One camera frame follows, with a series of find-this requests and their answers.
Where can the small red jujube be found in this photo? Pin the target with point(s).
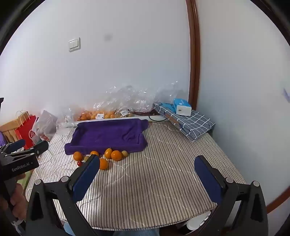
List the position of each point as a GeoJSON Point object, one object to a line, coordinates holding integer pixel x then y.
{"type": "Point", "coordinates": [79, 163]}

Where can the small brown fruit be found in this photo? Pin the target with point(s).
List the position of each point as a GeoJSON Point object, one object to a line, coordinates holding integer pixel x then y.
{"type": "Point", "coordinates": [86, 158]}

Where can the white container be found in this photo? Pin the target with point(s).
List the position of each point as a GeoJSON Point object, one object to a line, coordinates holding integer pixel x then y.
{"type": "Point", "coordinates": [197, 222]}

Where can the checked grey folded cloth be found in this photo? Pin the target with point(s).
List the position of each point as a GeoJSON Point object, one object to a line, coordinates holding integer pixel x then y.
{"type": "Point", "coordinates": [192, 123]}

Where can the striped mattress pad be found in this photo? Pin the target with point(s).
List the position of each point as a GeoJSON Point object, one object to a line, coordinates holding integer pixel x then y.
{"type": "Point", "coordinates": [154, 177]}

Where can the white light switch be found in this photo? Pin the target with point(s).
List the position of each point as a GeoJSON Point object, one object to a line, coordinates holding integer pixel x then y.
{"type": "Point", "coordinates": [74, 44]}

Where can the white plastic bag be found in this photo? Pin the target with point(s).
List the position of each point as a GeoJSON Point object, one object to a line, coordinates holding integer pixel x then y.
{"type": "Point", "coordinates": [46, 123]}

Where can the brown baseboard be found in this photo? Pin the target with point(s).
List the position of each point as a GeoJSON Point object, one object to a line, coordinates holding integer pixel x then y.
{"type": "Point", "coordinates": [278, 198]}

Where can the small beige fruit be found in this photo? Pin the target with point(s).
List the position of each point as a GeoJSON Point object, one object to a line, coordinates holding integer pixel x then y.
{"type": "Point", "coordinates": [124, 153]}

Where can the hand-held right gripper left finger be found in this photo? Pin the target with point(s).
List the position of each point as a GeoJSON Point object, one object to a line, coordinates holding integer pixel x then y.
{"type": "Point", "coordinates": [87, 174]}

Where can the blue and white tissue box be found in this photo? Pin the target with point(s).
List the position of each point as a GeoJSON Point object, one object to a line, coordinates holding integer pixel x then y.
{"type": "Point", "coordinates": [182, 109]}

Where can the purple towel-lined tray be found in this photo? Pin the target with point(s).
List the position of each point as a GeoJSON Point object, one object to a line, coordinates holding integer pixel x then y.
{"type": "Point", "coordinates": [106, 133]}

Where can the person's left hand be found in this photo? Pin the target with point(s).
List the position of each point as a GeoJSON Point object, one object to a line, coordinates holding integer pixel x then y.
{"type": "Point", "coordinates": [20, 202]}

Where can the brown wooden door frame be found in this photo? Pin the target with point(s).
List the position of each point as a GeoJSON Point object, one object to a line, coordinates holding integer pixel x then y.
{"type": "Point", "coordinates": [194, 56]}

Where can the oval orange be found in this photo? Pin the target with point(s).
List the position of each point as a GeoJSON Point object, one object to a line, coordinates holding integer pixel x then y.
{"type": "Point", "coordinates": [108, 153]}

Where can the red paper bag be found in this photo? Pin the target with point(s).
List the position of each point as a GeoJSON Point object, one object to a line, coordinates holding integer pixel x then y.
{"type": "Point", "coordinates": [26, 133]}

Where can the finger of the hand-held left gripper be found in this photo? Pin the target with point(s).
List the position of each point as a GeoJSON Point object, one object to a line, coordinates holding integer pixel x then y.
{"type": "Point", "coordinates": [39, 148]}
{"type": "Point", "coordinates": [17, 144]}

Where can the wooden chair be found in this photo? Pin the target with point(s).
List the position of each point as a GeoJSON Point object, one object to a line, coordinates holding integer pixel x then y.
{"type": "Point", "coordinates": [8, 130]}

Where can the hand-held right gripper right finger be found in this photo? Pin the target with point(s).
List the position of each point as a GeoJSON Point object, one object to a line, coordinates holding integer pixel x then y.
{"type": "Point", "coordinates": [207, 179]}

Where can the clear plastic bag of oranges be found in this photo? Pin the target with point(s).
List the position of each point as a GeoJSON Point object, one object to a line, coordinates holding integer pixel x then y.
{"type": "Point", "coordinates": [117, 102]}

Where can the crumpled clear plastic bag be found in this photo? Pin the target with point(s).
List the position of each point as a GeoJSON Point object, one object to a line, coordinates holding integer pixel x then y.
{"type": "Point", "coordinates": [65, 118]}

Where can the large orange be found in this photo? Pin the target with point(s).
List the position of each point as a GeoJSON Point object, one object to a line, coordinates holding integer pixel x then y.
{"type": "Point", "coordinates": [104, 164]}

